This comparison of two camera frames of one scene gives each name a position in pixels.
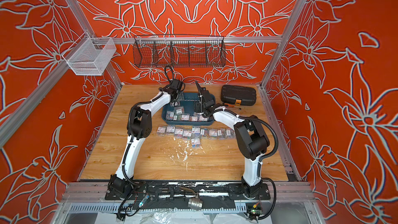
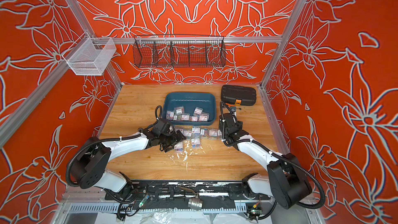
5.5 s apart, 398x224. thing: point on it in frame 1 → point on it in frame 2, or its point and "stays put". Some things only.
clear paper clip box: x=196 y=132 stays put
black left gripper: x=180 y=96 → x=176 y=140
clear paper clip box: x=222 y=134 stays put
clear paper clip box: x=204 y=134 stays put
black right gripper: x=199 y=103 → x=223 y=125
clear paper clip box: x=186 y=134 stays put
